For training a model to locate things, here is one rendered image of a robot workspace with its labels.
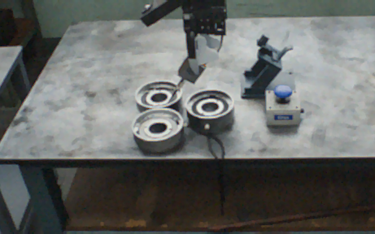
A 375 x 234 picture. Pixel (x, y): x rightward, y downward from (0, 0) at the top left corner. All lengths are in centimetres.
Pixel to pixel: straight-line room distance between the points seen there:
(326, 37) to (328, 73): 18
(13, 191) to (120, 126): 88
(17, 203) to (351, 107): 120
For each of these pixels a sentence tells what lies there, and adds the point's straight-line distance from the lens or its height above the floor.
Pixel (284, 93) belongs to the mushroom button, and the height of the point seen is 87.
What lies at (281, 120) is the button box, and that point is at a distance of 110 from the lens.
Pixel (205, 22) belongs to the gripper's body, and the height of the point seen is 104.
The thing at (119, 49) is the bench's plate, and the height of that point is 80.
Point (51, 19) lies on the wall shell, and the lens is 302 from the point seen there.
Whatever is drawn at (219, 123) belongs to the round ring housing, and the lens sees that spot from 109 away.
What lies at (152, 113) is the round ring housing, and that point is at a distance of 112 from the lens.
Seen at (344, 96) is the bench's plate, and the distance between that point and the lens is 122.
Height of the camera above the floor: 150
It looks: 35 degrees down
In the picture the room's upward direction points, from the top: 2 degrees counter-clockwise
